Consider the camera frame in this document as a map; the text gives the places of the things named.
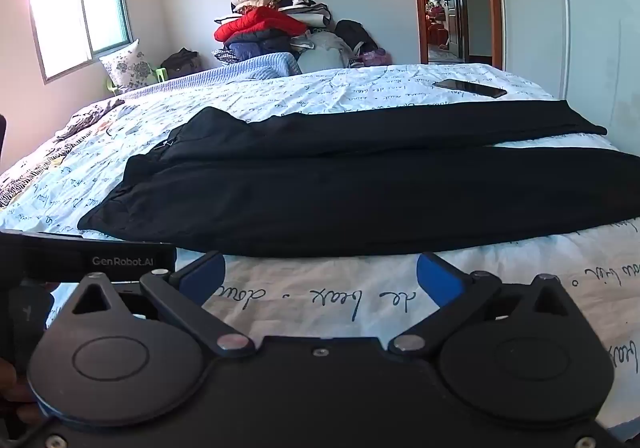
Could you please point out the black pants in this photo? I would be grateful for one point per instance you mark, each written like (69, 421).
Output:
(300, 188)

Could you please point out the blue striped blanket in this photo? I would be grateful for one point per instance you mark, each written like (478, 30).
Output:
(260, 66)

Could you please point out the sliding window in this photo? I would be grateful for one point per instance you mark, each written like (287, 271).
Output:
(75, 18)

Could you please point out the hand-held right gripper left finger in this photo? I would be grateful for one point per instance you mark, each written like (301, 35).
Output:
(204, 275)

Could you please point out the pile of clothes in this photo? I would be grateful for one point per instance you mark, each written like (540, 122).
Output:
(265, 23)

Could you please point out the person's left hand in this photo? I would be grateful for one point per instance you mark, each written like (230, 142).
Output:
(12, 385)

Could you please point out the white wardrobe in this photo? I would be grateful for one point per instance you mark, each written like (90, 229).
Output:
(575, 28)

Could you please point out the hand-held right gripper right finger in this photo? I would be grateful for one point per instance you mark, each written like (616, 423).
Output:
(434, 278)

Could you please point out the wooden door frame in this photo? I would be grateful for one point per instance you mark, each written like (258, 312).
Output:
(414, 3)

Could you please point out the pale grey bundle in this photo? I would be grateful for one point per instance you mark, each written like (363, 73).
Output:
(320, 59)

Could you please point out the green plastic stool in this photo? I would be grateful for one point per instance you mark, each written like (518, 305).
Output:
(160, 74)

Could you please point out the black smartphone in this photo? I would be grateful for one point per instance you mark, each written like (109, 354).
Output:
(470, 88)

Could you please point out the black and white patterned blanket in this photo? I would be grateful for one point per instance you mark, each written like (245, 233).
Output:
(30, 168)

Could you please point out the black bag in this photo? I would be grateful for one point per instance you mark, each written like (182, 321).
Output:
(180, 63)

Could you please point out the purple cloth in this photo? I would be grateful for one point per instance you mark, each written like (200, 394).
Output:
(375, 58)

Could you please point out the floral pillow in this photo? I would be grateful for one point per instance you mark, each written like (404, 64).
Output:
(127, 68)

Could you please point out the black backpack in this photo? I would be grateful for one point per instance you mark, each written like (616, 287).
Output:
(355, 36)

